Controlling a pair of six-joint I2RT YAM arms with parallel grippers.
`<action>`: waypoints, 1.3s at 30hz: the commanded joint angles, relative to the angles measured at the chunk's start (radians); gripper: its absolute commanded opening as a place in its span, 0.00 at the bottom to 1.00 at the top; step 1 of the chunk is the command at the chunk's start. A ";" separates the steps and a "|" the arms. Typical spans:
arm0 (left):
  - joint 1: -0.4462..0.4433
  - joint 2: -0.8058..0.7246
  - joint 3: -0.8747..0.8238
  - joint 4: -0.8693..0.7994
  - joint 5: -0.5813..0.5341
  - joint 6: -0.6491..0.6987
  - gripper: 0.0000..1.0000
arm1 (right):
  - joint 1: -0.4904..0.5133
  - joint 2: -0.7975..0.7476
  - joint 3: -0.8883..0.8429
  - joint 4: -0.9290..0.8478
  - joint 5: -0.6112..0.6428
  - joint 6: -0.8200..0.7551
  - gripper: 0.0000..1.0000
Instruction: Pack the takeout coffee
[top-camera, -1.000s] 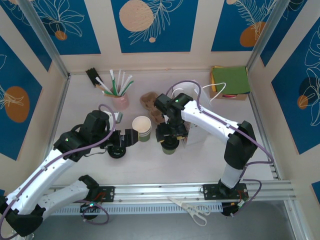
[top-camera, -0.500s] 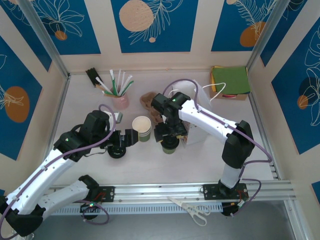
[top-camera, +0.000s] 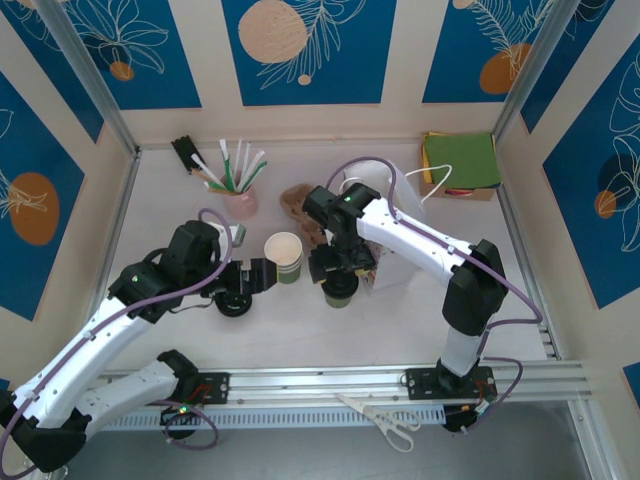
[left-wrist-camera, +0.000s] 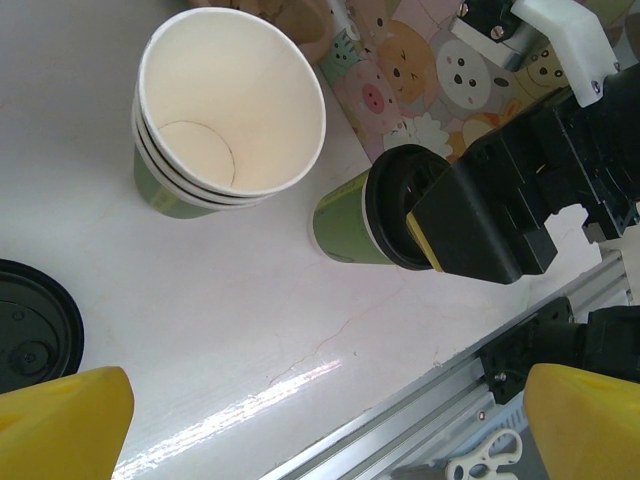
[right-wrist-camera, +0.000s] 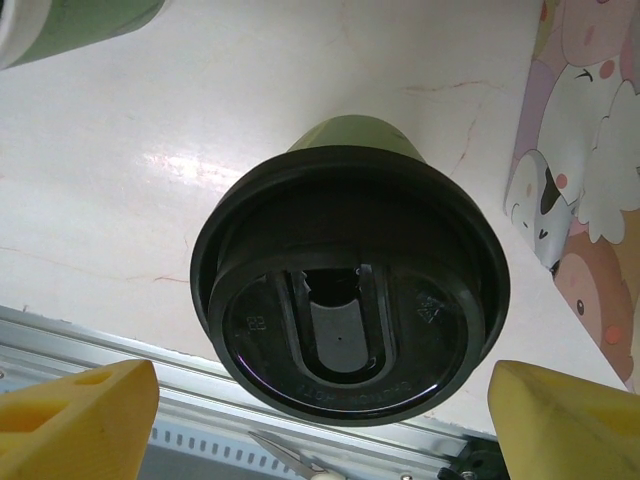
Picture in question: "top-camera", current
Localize stack of green paper cups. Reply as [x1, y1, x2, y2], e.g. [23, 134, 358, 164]
[263, 231, 305, 285]

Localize white paper takeout bag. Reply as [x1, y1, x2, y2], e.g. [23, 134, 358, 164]
[342, 159, 454, 296]

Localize brown pulp cup carrier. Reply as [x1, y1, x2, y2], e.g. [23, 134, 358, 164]
[278, 183, 331, 249]

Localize single green paper cup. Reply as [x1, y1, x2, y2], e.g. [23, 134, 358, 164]
[322, 287, 359, 310]

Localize pink straw holder cup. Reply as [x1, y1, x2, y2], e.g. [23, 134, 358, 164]
[223, 171, 261, 220]

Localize brown wooden stirrer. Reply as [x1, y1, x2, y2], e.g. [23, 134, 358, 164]
[189, 169, 229, 194]

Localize black plastic holder tray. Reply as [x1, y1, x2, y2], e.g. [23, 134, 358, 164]
[171, 134, 207, 176]

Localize cardboard napkin box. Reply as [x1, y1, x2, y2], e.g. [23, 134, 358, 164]
[418, 132, 503, 204]

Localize black controller board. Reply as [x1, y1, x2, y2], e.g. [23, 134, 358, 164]
[159, 403, 204, 427]
[443, 402, 496, 434]

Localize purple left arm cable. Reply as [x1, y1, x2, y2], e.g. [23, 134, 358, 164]
[0, 207, 235, 474]

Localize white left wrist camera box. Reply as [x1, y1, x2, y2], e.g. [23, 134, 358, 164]
[212, 221, 250, 249]

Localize aluminium side rail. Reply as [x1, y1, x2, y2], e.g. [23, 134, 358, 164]
[94, 147, 144, 301]
[492, 139, 561, 361]

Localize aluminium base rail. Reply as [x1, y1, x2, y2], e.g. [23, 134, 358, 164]
[99, 359, 596, 409]

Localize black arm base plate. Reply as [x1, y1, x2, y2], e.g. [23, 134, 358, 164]
[172, 371, 231, 406]
[402, 367, 499, 401]

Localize white slotted cable duct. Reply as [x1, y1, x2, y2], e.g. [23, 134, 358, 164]
[107, 404, 446, 431]

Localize white handled scissors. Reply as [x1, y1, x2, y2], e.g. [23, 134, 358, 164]
[335, 392, 424, 454]

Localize aluminium frame post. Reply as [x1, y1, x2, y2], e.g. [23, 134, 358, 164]
[35, 0, 143, 157]
[491, 0, 581, 147]

